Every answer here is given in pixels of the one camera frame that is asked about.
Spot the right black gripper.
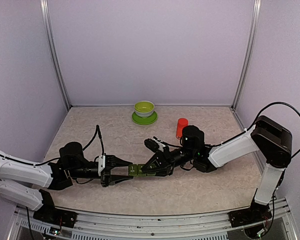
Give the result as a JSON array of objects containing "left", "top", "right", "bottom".
[{"left": 141, "top": 145, "right": 197, "bottom": 176}]

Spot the green weekly pill organizer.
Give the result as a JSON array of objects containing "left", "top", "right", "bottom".
[{"left": 128, "top": 164, "right": 156, "bottom": 177}]

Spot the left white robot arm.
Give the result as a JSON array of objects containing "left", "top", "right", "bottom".
[{"left": 0, "top": 141, "right": 133, "bottom": 223}]

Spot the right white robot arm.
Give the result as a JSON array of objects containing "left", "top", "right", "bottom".
[{"left": 141, "top": 113, "right": 296, "bottom": 222}]

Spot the green saucer plate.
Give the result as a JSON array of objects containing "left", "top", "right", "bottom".
[{"left": 132, "top": 111, "right": 158, "bottom": 125}]

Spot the red pill bottle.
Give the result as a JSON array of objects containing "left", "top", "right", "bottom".
[{"left": 176, "top": 118, "right": 189, "bottom": 139}]

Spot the green and white bowl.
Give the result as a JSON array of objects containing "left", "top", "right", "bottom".
[{"left": 134, "top": 100, "right": 155, "bottom": 118}]

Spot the front aluminium rail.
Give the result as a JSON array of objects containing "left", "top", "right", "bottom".
[{"left": 13, "top": 197, "right": 297, "bottom": 240}]

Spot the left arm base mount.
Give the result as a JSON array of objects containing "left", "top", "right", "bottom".
[{"left": 33, "top": 206, "right": 77, "bottom": 228}]

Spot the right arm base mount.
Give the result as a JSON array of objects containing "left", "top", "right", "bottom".
[{"left": 228, "top": 208, "right": 272, "bottom": 228}]

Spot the left aluminium frame post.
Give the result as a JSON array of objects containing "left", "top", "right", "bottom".
[{"left": 40, "top": 0, "right": 72, "bottom": 111}]

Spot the aluminium frame post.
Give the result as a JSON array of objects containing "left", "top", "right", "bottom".
[
  {"left": 40, "top": 0, "right": 72, "bottom": 111},
  {"left": 231, "top": 0, "right": 262, "bottom": 111}
]

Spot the right aluminium frame post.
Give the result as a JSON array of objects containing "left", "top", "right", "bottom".
[{"left": 231, "top": 0, "right": 262, "bottom": 111}]

